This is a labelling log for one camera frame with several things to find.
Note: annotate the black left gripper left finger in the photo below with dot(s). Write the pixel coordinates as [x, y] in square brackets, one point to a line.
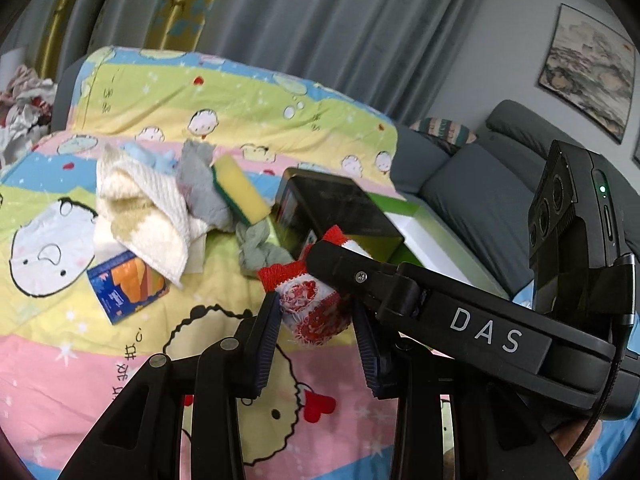
[139, 434]

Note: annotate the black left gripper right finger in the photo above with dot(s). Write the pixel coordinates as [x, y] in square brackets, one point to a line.
[496, 434]

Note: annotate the blue orange tissue pack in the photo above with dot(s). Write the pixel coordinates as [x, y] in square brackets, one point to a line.
[124, 285]

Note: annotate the red white patterned pouch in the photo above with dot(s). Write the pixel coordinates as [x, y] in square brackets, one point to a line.
[311, 309]

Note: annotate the grey green rag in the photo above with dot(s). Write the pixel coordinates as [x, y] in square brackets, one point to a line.
[256, 248]

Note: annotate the cream knitted towel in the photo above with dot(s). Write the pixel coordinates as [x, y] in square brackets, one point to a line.
[146, 213]

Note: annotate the grey cloth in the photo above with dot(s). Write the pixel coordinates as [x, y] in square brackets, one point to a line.
[195, 181]

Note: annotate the yellow green sponge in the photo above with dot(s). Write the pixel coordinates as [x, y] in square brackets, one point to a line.
[240, 194]

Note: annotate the person's right hand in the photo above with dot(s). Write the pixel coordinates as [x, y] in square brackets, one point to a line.
[566, 437]

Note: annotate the green white cardboard box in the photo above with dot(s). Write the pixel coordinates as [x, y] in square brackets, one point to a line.
[434, 245]

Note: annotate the grey sofa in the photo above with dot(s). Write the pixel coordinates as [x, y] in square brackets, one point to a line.
[482, 191]

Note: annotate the colourful cartoon bed sheet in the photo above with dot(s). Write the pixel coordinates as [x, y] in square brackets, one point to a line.
[62, 361]

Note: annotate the striped cushion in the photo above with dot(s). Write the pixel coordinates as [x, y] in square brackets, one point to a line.
[446, 130]

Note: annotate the black gold tin box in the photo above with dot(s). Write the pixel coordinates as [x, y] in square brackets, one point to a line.
[309, 203]

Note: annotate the framed landscape painting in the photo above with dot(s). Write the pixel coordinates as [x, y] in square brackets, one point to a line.
[591, 67]

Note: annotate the pile of crumpled clothes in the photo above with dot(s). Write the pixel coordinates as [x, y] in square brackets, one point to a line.
[26, 113]

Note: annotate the yellow patterned curtain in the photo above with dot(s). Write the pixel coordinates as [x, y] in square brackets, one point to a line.
[69, 29]

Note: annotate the black camera unit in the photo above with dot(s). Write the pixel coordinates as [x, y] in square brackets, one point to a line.
[584, 272]

